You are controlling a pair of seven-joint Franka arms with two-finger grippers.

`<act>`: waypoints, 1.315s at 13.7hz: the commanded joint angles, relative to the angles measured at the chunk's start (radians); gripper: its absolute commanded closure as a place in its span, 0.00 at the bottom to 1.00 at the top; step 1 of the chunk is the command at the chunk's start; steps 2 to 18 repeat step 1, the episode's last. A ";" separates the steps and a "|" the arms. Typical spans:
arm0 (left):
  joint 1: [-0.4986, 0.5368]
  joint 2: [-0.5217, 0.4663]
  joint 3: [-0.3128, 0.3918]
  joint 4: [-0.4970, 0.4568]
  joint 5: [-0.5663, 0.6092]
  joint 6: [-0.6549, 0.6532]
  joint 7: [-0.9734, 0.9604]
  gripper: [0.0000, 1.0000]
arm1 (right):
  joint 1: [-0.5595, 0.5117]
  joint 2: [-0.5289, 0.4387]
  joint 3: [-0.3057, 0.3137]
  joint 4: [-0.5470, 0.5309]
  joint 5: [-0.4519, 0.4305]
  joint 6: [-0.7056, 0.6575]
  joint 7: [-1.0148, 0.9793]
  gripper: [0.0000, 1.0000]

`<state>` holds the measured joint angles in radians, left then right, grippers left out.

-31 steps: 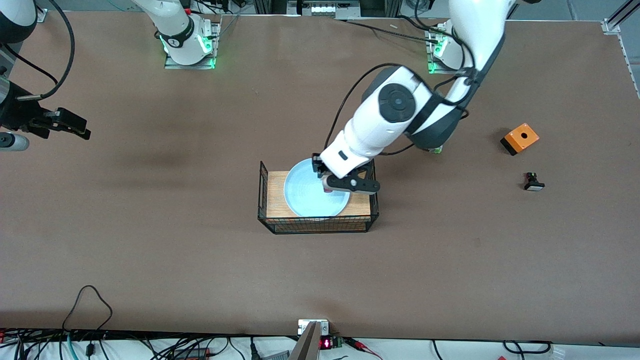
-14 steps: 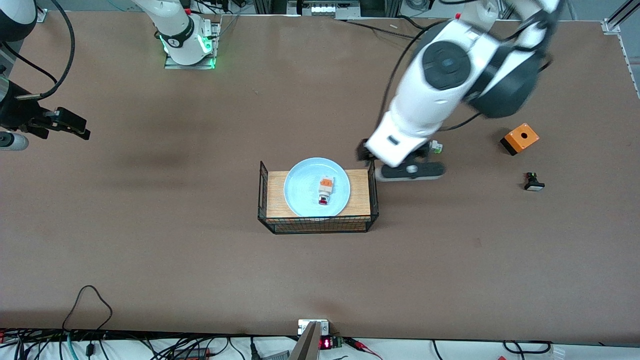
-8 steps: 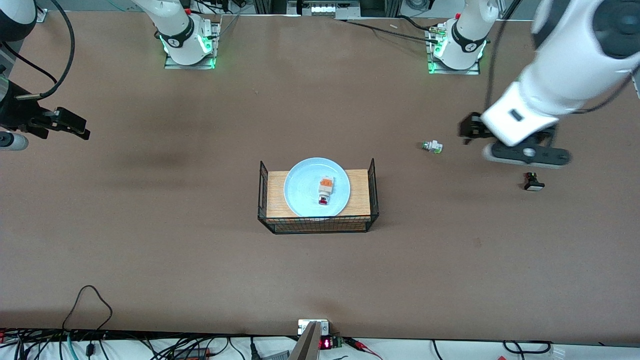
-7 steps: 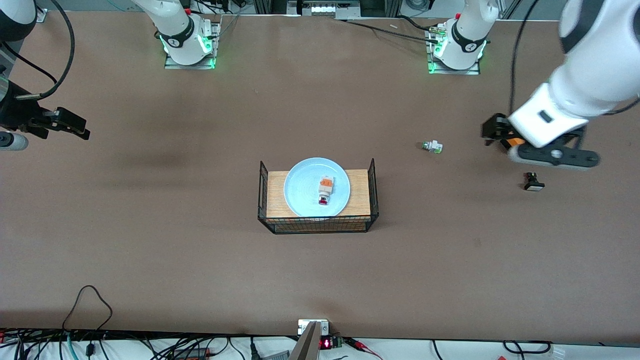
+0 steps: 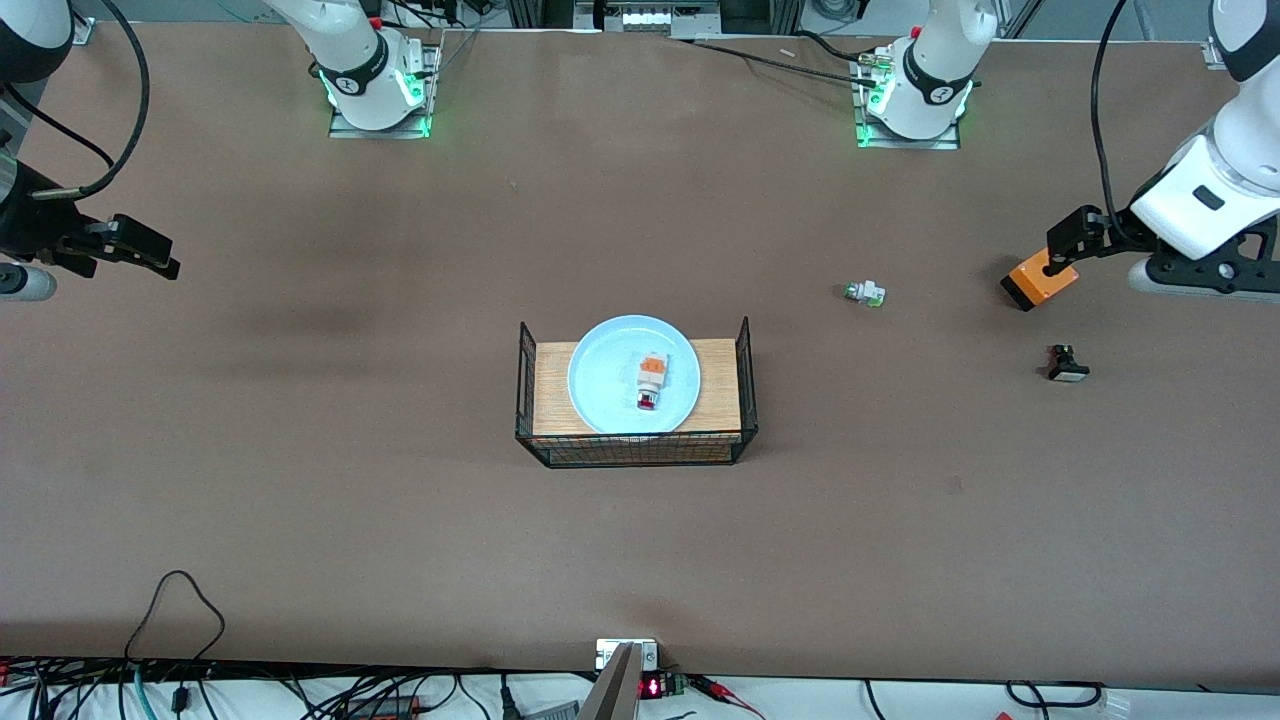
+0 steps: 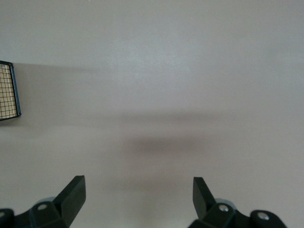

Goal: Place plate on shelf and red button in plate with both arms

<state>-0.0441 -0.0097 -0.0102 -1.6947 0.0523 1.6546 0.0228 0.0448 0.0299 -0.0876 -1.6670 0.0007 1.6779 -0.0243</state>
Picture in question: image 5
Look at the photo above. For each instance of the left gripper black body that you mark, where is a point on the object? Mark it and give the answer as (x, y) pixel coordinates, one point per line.
(1113, 233)

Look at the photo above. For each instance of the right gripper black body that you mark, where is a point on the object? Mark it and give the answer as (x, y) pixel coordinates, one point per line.
(28, 226)

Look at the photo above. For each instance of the red push button switch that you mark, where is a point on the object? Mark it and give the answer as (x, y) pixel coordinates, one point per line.
(652, 378)

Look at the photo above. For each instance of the light blue round plate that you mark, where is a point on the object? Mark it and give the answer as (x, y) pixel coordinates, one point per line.
(610, 380)

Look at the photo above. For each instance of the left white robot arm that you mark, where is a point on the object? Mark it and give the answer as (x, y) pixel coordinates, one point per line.
(1180, 205)

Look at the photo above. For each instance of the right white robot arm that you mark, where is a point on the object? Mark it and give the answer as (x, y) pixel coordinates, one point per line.
(350, 60)

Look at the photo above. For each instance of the black square white-top button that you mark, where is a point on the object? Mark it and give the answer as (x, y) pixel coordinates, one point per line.
(1068, 372)

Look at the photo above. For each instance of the red clip lead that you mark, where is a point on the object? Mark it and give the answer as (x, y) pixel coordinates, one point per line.
(720, 688)

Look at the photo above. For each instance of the small red display module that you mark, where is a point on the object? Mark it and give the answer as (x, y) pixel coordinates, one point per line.
(652, 687)

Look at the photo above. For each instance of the grey metal bar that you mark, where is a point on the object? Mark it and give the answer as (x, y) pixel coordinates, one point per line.
(615, 690)

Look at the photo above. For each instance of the orange button enclosure box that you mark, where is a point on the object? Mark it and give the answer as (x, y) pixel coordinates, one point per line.
(1035, 288)

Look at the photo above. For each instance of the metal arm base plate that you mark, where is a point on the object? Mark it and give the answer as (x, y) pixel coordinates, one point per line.
(905, 144)
(380, 133)

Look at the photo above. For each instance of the green push button switch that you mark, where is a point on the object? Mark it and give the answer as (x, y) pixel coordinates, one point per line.
(866, 293)

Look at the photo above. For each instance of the silver mounting bracket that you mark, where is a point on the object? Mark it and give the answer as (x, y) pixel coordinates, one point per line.
(605, 655)

